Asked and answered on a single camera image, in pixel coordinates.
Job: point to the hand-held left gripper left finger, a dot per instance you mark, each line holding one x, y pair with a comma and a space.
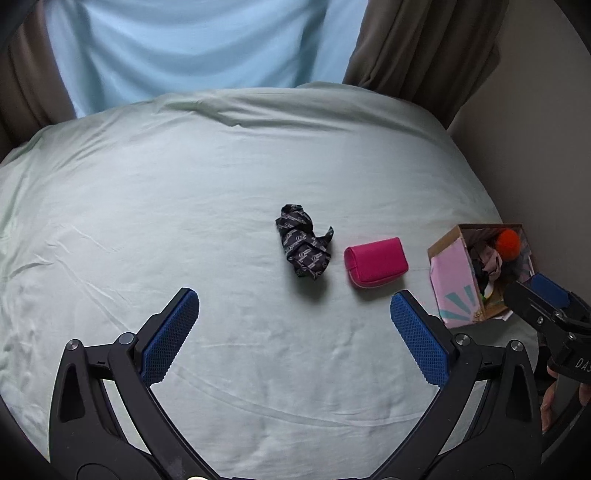
170, 339

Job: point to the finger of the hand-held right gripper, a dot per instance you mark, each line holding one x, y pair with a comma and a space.
549, 287
526, 300

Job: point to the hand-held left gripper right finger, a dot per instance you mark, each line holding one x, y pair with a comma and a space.
418, 341

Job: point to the pink beige sock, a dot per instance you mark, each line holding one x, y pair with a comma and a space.
493, 265

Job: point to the orange fluffy pompom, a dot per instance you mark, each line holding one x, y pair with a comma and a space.
507, 242

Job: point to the pink cardboard box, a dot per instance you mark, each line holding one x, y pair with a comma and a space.
450, 277

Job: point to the pink zip pouch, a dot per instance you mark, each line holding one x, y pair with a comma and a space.
376, 263

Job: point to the dark patterned cloth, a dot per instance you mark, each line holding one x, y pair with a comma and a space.
300, 244

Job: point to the person's right hand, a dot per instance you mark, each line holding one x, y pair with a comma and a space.
549, 401

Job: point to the pale green bed sheet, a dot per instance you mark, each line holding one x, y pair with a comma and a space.
184, 184

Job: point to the brown curtain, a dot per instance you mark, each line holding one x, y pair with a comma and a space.
27, 83
415, 55

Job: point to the light blue hanging cloth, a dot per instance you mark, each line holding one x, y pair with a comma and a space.
184, 46

